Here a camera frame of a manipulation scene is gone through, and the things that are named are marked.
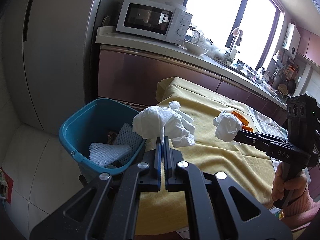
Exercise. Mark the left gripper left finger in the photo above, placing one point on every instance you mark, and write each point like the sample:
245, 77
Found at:
107, 207

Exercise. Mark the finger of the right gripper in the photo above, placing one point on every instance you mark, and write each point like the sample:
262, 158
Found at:
260, 141

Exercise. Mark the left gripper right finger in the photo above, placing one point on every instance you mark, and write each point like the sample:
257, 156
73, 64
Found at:
217, 206

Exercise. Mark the orange peel piece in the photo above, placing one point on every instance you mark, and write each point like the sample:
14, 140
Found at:
243, 120

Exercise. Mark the white tissue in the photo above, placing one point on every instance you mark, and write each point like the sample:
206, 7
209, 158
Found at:
157, 122
227, 126

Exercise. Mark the white foam fruit net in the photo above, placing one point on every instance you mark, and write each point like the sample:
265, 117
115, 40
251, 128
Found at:
128, 137

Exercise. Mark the right pink sleeve forearm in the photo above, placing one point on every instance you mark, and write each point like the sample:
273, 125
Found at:
301, 212

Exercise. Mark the teal plastic trash bin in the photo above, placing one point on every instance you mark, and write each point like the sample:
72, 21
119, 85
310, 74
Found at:
93, 123

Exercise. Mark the kitchen faucet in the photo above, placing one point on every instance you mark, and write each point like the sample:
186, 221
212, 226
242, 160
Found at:
237, 38

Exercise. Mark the large kitchen window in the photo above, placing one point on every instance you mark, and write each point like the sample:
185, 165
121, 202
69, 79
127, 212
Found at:
260, 21

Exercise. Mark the brown kitchen base cabinets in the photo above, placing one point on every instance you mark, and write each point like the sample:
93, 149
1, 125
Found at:
133, 76

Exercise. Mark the person's right hand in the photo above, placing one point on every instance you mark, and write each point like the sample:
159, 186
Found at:
296, 185

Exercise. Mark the yellow patterned tablecloth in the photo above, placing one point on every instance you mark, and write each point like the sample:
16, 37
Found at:
165, 212

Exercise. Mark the white soap dispenser bottle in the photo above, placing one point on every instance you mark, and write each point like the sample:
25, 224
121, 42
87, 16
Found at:
233, 53

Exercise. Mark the pink upper cabinet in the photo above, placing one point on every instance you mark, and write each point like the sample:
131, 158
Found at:
309, 45

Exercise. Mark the white water heater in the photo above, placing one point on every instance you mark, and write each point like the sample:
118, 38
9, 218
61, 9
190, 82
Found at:
291, 41

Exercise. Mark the white ceramic bowl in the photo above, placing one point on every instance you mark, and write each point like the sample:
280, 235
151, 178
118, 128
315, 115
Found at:
195, 49

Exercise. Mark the glass electric kettle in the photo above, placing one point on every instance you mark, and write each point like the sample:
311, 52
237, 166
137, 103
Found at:
192, 35

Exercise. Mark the white microwave oven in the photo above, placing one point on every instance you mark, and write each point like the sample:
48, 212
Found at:
154, 20

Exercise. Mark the silver double-door refrigerator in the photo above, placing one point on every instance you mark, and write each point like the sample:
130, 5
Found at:
47, 47

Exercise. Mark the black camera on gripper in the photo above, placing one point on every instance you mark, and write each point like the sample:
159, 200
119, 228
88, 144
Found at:
303, 122

